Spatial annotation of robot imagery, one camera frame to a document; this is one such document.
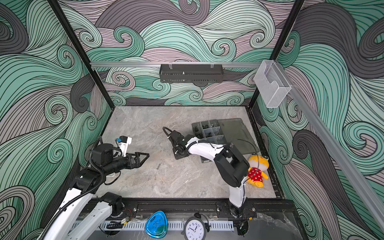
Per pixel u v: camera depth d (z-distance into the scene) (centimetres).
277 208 74
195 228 66
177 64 93
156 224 61
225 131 104
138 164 61
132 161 61
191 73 96
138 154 62
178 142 70
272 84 80
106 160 54
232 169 46
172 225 70
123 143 63
